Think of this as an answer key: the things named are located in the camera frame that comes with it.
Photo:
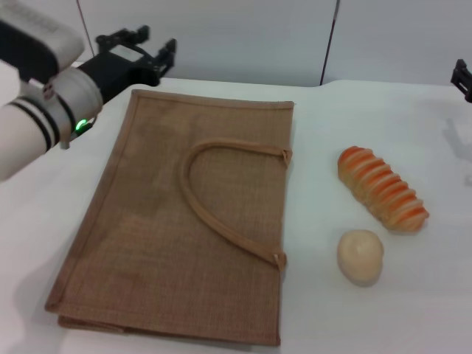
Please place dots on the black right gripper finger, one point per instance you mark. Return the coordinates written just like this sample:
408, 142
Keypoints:
462, 79

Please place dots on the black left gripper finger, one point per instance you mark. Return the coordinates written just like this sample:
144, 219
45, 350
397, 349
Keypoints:
166, 55
125, 36

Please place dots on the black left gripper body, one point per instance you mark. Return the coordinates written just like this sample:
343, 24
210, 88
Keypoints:
114, 72

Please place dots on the orange striped bread loaf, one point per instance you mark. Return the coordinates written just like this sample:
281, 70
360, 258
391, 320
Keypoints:
380, 188

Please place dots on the pale round egg yolk pastry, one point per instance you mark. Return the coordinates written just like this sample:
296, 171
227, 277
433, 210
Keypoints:
359, 262

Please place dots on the brown jute handbag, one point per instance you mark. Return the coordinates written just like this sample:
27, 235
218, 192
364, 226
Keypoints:
177, 206

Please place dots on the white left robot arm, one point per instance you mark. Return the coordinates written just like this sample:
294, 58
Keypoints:
26, 121

